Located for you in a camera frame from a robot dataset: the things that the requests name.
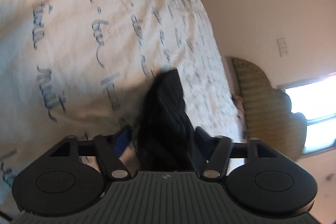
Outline white wall socket plate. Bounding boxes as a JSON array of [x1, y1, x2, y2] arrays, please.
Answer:
[[277, 38, 289, 57]]

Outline black pants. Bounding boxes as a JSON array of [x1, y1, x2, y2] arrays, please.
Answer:
[[137, 69, 207, 173]]

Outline window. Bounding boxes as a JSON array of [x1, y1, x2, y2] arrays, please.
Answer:
[[278, 73, 335, 155]]

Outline white script-print bedspread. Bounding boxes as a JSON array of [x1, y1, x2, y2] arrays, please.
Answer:
[[1, 0, 242, 217]]

